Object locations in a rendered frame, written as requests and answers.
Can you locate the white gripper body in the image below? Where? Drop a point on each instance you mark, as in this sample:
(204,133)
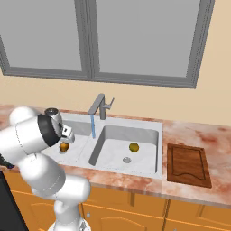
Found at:
(68,138)

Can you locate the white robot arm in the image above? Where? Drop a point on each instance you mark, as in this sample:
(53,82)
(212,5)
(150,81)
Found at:
(36,168)

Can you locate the grey sink faucet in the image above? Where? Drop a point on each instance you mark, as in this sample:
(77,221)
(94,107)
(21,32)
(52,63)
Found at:
(102,108)

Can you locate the yellow-green mango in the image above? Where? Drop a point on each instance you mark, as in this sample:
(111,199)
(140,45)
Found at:
(134,147)

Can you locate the white double sink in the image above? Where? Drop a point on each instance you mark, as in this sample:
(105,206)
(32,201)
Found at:
(141,135)

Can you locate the brown wooden cutting board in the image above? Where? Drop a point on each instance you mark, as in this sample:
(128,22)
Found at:
(188,165)

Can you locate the orange fruit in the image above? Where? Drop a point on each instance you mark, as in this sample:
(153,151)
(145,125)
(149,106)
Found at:
(64,146)

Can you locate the blue water stream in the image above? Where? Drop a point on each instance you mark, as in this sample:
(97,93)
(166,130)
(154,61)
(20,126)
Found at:
(93,126)

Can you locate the orange wooden cupboard door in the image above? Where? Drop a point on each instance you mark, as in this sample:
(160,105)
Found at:
(33,207)
(126,215)
(201,218)

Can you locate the small grey cupboard knob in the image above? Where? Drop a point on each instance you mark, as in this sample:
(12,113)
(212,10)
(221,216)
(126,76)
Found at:
(88,214)

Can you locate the black appliance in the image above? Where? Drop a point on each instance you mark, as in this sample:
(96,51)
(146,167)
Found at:
(10,204)

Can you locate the grey framed window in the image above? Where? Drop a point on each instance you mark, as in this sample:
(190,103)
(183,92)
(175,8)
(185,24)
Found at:
(135,36)

